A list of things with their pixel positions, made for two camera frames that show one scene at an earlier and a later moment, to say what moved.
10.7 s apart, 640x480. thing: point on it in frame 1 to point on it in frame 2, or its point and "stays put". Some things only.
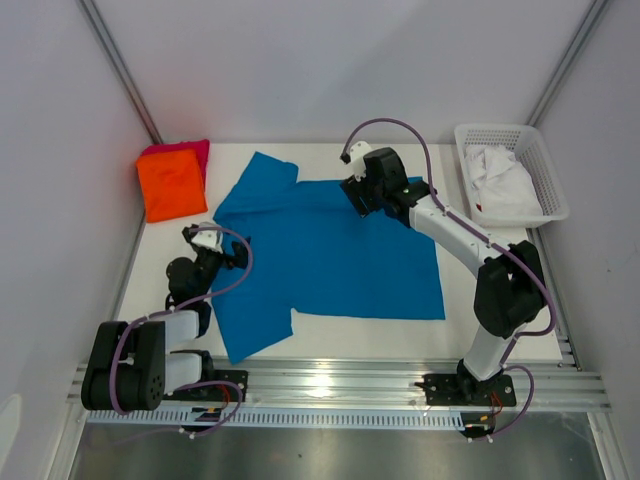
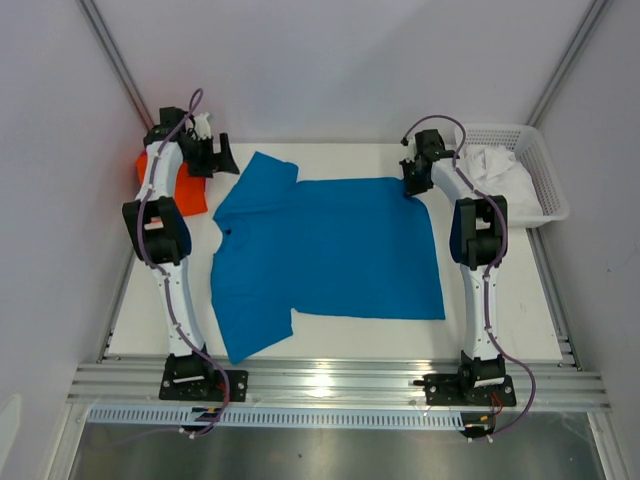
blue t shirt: [313, 253] stays put
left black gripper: [237, 260] to [222, 162]
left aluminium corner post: [99, 25] stays put
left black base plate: [216, 392] stays put
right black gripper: [355, 191] to [411, 188]
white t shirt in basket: [502, 185] stays put
